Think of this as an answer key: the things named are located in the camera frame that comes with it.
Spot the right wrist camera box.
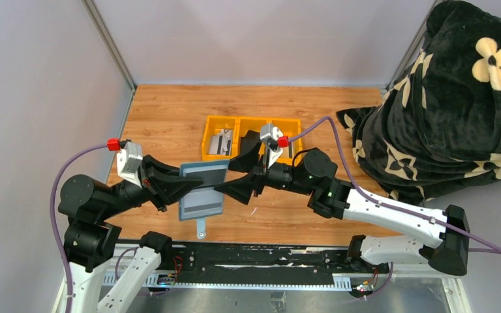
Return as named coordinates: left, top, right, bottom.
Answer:
left=259, top=123, right=290, bottom=168

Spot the aluminium frame post left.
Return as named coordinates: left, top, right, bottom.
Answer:
left=81, top=0, right=137, bottom=94

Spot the aluminium frame post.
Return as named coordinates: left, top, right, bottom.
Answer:
left=385, top=19, right=427, bottom=91
left=81, top=0, right=137, bottom=94

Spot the blue leather card holder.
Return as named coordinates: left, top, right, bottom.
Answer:
left=179, top=159, right=229, bottom=240

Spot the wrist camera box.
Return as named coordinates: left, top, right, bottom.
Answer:
left=259, top=123, right=290, bottom=168
left=106, top=138, right=143, bottom=188

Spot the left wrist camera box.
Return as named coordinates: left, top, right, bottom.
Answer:
left=106, top=138, right=143, bottom=188

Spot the black card in tray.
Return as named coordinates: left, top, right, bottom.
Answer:
left=239, top=130, right=262, bottom=155

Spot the aluminium frame post right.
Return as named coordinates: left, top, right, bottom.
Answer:
left=385, top=19, right=427, bottom=91

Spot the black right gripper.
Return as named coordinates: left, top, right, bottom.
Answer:
left=215, top=137, right=314, bottom=205

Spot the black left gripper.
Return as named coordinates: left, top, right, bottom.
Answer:
left=100, top=151, right=204, bottom=218

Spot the white striped credit card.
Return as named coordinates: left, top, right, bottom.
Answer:
left=219, top=129, right=233, bottom=155

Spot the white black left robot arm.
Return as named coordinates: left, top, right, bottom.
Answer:
left=58, top=155, right=204, bottom=312

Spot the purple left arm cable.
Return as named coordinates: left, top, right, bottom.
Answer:
left=50, top=143, right=113, bottom=313

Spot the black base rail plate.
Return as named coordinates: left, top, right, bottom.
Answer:
left=155, top=241, right=389, bottom=288

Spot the grey white credit card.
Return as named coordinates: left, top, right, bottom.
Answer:
left=208, top=133, right=222, bottom=155

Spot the yellow plastic compartment tray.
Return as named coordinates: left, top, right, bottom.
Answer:
left=201, top=115, right=302, bottom=161

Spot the black floral fleece blanket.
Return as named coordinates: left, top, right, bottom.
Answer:
left=336, top=1, right=501, bottom=204

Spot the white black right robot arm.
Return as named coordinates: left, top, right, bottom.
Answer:
left=214, top=146, right=470, bottom=276

